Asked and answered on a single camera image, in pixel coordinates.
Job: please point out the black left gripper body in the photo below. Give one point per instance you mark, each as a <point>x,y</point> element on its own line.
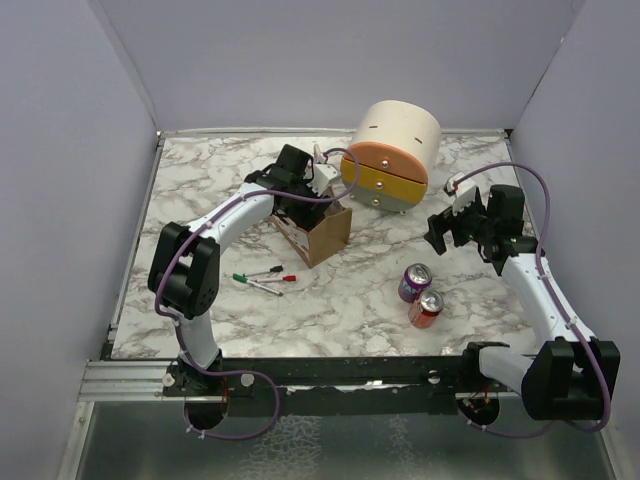
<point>298,204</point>

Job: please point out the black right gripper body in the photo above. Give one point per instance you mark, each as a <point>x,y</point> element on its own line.
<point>483,225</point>

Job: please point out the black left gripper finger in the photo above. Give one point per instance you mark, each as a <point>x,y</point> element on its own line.
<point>319,210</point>
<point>303,219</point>

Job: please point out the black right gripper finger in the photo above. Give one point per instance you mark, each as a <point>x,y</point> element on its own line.
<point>462,229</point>
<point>438,226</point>

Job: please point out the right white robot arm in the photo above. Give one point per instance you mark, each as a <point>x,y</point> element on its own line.
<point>573,375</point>

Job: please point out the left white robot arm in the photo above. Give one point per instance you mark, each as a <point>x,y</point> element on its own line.
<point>185,270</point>

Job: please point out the black capped marker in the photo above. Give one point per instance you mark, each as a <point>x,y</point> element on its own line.
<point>272,270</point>

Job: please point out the red capped marker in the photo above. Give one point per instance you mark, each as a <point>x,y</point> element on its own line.
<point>284,278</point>

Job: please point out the right red soda can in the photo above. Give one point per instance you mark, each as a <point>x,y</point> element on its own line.
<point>425,308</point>

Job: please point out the round pastel drawer cabinet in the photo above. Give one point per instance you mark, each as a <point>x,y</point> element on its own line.
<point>391,155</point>

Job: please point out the green capped marker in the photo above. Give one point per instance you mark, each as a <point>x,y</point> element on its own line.
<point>255,284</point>

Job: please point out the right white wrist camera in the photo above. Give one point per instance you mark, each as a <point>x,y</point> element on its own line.
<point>462,190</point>

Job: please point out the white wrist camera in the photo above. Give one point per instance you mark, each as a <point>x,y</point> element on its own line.
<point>320,176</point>
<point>462,190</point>

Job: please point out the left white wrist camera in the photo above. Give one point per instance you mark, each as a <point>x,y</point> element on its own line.
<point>320,176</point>

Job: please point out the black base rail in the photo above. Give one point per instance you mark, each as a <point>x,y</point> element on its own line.
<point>330,386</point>

